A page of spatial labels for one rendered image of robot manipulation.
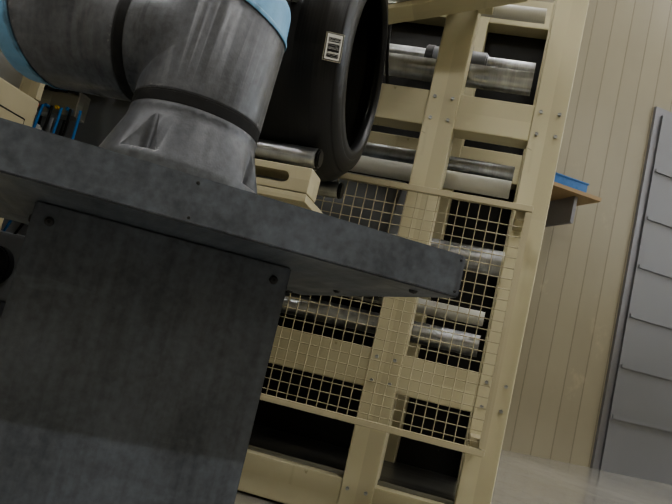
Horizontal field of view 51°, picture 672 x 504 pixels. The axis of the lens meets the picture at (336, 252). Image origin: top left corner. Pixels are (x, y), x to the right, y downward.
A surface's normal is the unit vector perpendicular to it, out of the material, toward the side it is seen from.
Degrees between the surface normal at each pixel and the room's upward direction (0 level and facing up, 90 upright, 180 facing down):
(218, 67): 89
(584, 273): 90
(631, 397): 90
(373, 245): 90
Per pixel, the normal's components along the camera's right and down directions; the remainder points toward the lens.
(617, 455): 0.33, -0.05
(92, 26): -0.27, 0.13
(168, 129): 0.06, -0.49
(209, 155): 0.58, -0.33
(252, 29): 0.59, 0.03
